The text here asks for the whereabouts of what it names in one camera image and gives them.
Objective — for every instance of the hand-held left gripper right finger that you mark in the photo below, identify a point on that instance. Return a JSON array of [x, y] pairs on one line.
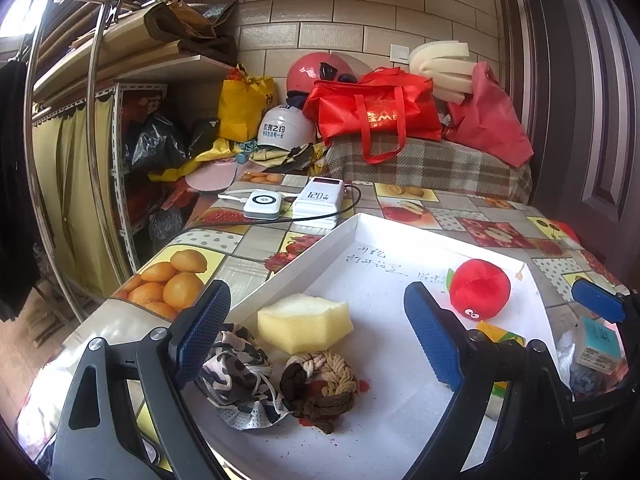
[[432, 335]]

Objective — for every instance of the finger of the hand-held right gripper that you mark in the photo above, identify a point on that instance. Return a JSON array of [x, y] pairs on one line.
[[605, 410], [597, 300]]

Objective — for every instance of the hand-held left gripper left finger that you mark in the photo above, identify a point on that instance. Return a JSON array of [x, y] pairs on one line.
[[200, 330]]

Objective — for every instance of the small teal box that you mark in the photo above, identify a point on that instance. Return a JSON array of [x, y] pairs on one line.
[[597, 342]]

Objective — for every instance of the camouflage face mask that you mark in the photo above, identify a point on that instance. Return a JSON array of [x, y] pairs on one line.
[[235, 375]]

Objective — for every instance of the white cardboard box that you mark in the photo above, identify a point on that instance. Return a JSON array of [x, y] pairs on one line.
[[380, 370]]

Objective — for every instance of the yellow green cloth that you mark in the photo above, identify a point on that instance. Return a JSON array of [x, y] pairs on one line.
[[500, 332]]

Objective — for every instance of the red plush toy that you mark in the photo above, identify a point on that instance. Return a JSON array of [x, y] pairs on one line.
[[480, 285]]

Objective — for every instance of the yellow sponge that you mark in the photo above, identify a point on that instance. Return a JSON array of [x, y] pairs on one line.
[[305, 325]]

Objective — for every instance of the small white power bank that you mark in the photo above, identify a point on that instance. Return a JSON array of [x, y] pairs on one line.
[[262, 205]]

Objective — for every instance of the pink sun hat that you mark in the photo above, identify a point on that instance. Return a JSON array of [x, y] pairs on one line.
[[210, 175]]

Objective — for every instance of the plaid covered bench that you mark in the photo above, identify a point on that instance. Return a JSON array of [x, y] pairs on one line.
[[425, 165]]

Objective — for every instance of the large white power bank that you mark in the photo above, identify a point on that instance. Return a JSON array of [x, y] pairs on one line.
[[320, 200]]

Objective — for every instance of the yellow plastic sheet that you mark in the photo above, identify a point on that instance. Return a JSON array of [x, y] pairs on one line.
[[210, 150]]

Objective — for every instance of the yellow green curtain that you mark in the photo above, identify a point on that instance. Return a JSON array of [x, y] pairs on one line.
[[80, 185]]

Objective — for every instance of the purple metal door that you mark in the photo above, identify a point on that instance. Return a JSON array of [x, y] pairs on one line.
[[575, 110]]

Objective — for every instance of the black plastic bag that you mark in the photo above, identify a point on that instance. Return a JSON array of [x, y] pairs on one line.
[[155, 142]]

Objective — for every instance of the yellow black patterned cloth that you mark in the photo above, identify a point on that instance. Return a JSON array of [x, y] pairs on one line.
[[290, 157]]

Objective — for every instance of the white helmet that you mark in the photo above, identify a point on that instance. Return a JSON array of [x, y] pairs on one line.
[[285, 127]]

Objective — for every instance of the red plastic bag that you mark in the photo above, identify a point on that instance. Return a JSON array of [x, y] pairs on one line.
[[485, 110]]

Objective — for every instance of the yellow shopping bag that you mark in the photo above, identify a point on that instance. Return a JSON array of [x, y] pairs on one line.
[[240, 105]]

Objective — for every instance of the black hanging garment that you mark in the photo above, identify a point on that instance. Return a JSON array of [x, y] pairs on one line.
[[15, 185]]

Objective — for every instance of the red tote bag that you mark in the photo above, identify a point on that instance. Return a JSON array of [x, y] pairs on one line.
[[380, 105]]

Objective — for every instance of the chrome clothes rack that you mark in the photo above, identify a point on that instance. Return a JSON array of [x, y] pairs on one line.
[[90, 90]]

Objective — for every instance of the white foam padding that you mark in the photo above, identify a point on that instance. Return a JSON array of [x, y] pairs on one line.
[[440, 57]]

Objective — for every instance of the pink helmet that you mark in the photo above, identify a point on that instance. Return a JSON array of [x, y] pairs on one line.
[[305, 72]]

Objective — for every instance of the wooden boards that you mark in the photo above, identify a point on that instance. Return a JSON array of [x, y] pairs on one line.
[[125, 45]]

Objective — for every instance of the brown paper bags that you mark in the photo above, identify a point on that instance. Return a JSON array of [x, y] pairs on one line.
[[190, 30]]

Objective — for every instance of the bamboo poles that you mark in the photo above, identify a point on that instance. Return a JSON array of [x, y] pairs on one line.
[[75, 5]]

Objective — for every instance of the white wall switch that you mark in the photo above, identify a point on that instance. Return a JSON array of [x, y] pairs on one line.
[[399, 51]]

